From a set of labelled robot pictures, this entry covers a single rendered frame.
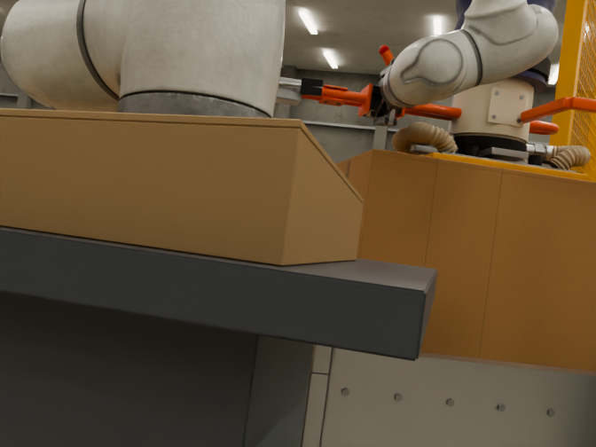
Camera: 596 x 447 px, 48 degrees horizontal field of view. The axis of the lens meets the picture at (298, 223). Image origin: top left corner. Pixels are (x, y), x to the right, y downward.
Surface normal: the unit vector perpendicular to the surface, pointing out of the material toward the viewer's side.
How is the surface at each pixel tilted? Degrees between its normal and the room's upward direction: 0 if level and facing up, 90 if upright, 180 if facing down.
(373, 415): 90
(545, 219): 90
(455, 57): 91
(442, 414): 90
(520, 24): 99
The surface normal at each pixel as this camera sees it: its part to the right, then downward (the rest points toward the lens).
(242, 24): 0.54, -0.02
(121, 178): -0.22, -0.04
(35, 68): -0.57, 0.45
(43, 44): -0.59, 0.21
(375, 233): 0.14, 0.00
